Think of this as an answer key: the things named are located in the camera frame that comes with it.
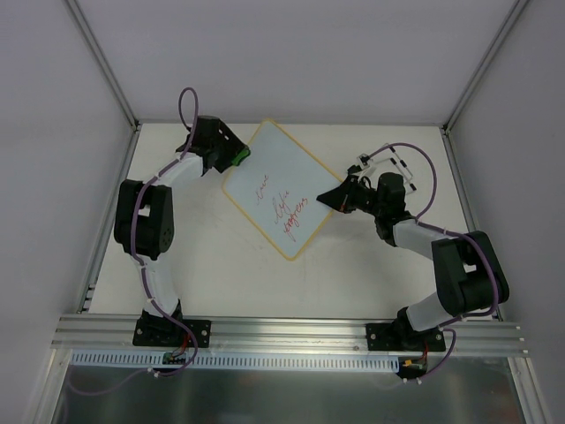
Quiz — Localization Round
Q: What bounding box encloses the white slotted cable duct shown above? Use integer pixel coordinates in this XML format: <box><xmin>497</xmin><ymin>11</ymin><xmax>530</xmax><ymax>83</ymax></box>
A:
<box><xmin>70</xmin><ymin>350</ymin><xmax>400</xmax><ymax>374</ymax></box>

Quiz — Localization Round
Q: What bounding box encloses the green whiteboard eraser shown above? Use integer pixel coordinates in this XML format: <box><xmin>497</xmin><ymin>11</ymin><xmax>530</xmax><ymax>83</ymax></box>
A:
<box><xmin>231</xmin><ymin>148</ymin><xmax>251</xmax><ymax>166</ymax></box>

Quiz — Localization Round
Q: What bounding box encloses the yellow framed whiteboard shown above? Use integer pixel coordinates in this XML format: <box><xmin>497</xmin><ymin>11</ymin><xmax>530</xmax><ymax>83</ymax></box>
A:
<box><xmin>222</xmin><ymin>119</ymin><xmax>342</xmax><ymax>261</ymax></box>

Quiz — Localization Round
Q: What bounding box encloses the aluminium mounting rail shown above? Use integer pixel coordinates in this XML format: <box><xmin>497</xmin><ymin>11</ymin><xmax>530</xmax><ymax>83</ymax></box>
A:
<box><xmin>50</xmin><ymin>314</ymin><xmax>530</xmax><ymax>358</ymax></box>

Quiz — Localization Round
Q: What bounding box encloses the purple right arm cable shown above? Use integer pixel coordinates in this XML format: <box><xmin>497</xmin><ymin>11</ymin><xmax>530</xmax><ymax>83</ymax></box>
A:
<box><xmin>365</xmin><ymin>141</ymin><xmax>507</xmax><ymax>385</ymax></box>

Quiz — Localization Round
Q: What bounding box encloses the wire whiteboard stand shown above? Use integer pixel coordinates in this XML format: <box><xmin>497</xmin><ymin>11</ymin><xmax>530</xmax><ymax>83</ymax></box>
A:
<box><xmin>347</xmin><ymin>143</ymin><xmax>417</xmax><ymax>194</ymax></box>

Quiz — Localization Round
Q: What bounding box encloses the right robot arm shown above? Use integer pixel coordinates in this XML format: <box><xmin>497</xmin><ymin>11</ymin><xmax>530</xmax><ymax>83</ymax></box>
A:
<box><xmin>317</xmin><ymin>172</ymin><xmax>509</xmax><ymax>352</ymax></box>

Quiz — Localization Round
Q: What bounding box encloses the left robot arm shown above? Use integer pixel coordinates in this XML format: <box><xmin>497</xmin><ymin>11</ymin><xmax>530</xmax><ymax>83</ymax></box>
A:
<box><xmin>113</xmin><ymin>116</ymin><xmax>250</xmax><ymax>347</ymax></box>

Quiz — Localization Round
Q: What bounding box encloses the right aluminium corner post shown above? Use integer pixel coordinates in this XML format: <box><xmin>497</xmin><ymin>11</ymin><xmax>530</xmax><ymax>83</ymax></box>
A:
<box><xmin>442</xmin><ymin>0</ymin><xmax>531</xmax><ymax>133</ymax></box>

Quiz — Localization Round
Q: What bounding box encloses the left aluminium corner post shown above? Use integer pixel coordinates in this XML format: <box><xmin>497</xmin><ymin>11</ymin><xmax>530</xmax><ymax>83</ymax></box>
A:
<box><xmin>63</xmin><ymin>0</ymin><xmax>139</xmax><ymax>130</ymax></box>

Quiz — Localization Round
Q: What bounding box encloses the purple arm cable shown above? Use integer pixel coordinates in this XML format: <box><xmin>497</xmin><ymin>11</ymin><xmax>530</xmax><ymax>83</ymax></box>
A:
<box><xmin>65</xmin><ymin>87</ymin><xmax>200</xmax><ymax>397</ymax></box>
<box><xmin>365</xmin><ymin>141</ymin><xmax>507</xmax><ymax>385</ymax></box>

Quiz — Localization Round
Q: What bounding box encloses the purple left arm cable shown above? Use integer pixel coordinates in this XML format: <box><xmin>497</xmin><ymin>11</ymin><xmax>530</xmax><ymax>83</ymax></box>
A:
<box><xmin>65</xmin><ymin>87</ymin><xmax>200</xmax><ymax>397</ymax></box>

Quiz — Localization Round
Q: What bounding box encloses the aluminium corner post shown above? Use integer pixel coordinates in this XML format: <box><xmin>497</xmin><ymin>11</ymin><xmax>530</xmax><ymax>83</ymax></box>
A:
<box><xmin>63</xmin><ymin>0</ymin><xmax>139</xmax><ymax>130</ymax></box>
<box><xmin>442</xmin><ymin>0</ymin><xmax>531</xmax><ymax>133</ymax></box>

